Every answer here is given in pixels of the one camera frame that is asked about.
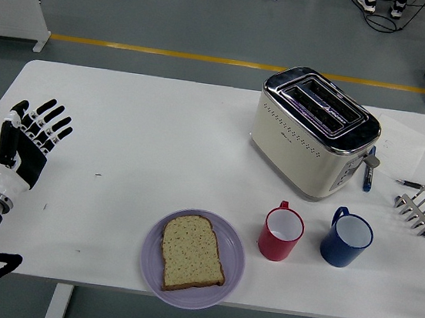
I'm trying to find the black pen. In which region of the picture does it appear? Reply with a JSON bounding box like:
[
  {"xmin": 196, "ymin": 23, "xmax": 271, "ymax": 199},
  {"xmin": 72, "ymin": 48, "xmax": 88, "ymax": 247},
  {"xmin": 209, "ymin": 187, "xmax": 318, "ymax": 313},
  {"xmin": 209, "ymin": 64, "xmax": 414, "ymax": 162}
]
[{"xmin": 393, "ymin": 179, "xmax": 425, "ymax": 193}]

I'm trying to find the red enamel mug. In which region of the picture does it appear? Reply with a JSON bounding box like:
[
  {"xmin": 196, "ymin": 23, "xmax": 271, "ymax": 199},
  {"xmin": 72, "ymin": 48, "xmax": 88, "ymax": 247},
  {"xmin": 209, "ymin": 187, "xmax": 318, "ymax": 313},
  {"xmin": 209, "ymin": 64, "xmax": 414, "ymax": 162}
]
[{"xmin": 255, "ymin": 198, "xmax": 309, "ymax": 265}]

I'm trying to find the white paper sheet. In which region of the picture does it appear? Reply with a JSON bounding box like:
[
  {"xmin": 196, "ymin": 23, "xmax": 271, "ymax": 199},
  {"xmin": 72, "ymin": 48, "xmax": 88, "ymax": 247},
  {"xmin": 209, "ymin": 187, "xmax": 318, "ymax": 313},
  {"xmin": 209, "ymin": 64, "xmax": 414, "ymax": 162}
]
[{"xmin": 369, "ymin": 112, "xmax": 425, "ymax": 182}]

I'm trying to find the metal toast rack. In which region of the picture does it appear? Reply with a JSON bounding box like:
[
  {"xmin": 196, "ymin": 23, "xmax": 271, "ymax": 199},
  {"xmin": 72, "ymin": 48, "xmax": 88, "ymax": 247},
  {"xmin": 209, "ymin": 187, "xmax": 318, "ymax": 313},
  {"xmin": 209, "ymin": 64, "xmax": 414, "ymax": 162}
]
[{"xmin": 389, "ymin": 180, "xmax": 425, "ymax": 239}]

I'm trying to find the purple plate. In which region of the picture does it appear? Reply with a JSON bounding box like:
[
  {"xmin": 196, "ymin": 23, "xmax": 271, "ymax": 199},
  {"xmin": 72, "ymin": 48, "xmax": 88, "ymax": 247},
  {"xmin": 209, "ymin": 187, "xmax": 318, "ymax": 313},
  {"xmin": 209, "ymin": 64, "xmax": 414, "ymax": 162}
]
[{"xmin": 134, "ymin": 203, "xmax": 252, "ymax": 316}]

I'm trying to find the white table leg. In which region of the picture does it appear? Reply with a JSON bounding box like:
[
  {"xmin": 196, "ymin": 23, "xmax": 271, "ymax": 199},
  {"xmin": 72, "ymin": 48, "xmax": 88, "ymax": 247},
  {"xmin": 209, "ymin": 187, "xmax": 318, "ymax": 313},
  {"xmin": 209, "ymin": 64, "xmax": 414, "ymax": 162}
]
[{"xmin": 42, "ymin": 281, "xmax": 75, "ymax": 318}]

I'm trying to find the cream toaster with chrome lid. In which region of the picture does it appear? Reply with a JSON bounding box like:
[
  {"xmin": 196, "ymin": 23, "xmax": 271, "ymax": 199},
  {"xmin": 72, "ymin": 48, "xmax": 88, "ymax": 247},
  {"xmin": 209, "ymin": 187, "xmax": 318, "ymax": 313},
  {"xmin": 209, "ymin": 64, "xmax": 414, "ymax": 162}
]
[{"xmin": 243, "ymin": 60, "xmax": 392, "ymax": 210}]

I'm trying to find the black floor cable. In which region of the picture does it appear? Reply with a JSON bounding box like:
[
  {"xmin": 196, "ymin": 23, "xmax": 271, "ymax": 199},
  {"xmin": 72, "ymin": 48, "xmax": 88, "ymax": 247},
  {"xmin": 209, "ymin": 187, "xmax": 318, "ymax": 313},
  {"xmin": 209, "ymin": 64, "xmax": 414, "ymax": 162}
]
[{"xmin": 336, "ymin": 0, "xmax": 425, "ymax": 38}]

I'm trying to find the blue marker pen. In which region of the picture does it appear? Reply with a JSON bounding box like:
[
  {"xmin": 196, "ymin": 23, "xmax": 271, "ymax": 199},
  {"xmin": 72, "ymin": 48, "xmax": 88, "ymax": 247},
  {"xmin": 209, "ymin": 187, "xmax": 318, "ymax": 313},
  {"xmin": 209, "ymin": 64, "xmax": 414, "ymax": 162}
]
[{"xmin": 360, "ymin": 145, "xmax": 378, "ymax": 193}]

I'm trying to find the bread slice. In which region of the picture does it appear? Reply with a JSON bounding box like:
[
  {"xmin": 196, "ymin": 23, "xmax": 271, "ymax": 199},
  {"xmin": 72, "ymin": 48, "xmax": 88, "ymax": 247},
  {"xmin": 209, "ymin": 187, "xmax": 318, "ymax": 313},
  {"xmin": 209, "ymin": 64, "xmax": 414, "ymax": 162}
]
[{"xmin": 155, "ymin": 211, "xmax": 234, "ymax": 300}]

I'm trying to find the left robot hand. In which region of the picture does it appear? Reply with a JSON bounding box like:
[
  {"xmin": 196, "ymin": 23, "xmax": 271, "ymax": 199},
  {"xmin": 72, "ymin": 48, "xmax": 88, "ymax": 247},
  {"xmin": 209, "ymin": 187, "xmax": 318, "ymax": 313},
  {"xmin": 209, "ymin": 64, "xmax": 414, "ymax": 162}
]
[{"xmin": 0, "ymin": 92, "xmax": 78, "ymax": 200}]

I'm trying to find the person in dark shoes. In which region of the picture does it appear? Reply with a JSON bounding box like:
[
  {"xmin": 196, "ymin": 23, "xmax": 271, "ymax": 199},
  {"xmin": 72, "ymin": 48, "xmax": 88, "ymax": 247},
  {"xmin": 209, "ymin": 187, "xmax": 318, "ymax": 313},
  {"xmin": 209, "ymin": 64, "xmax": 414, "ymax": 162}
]
[{"xmin": 354, "ymin": 0, "xmax": 411, "ymax": 22}]

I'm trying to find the blue enamel mug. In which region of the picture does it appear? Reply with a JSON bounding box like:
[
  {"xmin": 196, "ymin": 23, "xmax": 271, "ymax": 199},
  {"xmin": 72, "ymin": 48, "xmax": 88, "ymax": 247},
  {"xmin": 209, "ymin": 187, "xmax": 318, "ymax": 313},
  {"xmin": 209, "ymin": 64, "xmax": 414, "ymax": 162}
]
[{"xmin": 317, "ymin": 204, "xmax": 377, "ymax": 272}]

